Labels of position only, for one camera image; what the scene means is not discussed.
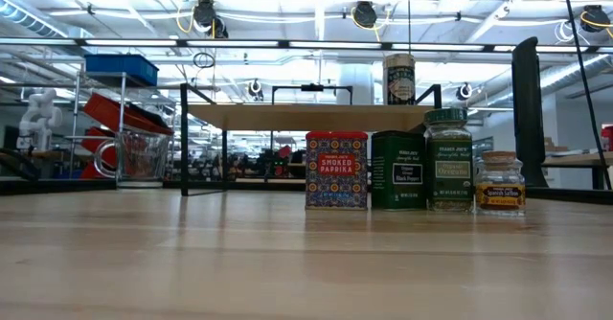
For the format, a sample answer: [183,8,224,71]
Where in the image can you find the red smoked paprika tin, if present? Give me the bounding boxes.
[305,130,369,211]

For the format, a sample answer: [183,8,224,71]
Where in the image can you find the dark green pepper tin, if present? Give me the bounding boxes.
[371,129,427,211]

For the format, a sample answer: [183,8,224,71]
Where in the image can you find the tan-lid furikake jar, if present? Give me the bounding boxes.
[382,53,417,106]

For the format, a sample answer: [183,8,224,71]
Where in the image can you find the green-lid oregano glass jar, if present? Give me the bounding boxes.
[423,107,475,214]

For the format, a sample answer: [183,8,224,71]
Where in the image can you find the small cork-lid saffron jar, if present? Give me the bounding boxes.
[474,150,527,217]

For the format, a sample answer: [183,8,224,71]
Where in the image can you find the wooden shelf black metal legs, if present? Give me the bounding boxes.
[179,82,447,202]

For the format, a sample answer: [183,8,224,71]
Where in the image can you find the red plastic bin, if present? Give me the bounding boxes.
[79,126,121,180]
[83,92,174,137]

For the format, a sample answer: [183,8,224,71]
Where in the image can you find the blue plastic bin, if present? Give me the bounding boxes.
[84,54,160,87]

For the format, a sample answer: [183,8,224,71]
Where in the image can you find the cardboard boxes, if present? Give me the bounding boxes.
[543,136,566,154]

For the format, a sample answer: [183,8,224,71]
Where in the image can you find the wooden side desk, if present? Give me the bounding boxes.
[540,150,613,191]

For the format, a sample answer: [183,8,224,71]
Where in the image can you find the black gantry frame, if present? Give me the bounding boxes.
[271,83,354,106]

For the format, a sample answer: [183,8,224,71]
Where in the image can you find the black hanging cable loop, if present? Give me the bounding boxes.
[193,51,216,70]

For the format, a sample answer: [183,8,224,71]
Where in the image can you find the black ceiling cable reel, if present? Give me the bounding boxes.
[193,0,230,39]
[352,1,379,30]
[579,4,612,34]

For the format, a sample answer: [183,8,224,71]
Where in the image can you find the metal wire rack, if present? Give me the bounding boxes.
[66,70,178,187]

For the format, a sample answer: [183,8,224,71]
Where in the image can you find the tall black upright post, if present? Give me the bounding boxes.
[511,35,551,188]

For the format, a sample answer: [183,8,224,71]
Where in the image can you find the black aluminium table frame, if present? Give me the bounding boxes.
[0,178,613,206]

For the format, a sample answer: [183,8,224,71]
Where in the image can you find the thin black hanging cable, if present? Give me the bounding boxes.
[559,0,613,191]

